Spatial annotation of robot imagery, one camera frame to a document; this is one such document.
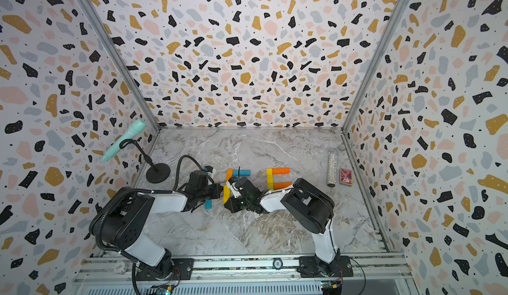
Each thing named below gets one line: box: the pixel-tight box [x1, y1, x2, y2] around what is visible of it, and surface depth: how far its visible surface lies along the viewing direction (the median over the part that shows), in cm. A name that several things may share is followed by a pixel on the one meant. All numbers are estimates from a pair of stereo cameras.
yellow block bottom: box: [222, 184, 231, 205], surface depth 94 cm
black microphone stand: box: [119, 138, 171, 184], surface depth 101 cm
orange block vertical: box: [224, 168, 234, 183], surface depth 102 cm
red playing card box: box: [339, 168, 354, 188], surface depth 102 cm
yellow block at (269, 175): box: [265, 168, 274, 184], surface depth 102 cm
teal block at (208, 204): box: [205, 199, 212, 210], surface depth 91 cm
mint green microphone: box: [100, 119, 147, 163], surface depth 78 cm
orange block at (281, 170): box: [272, 168, 291, 175], surface depth 105 cm
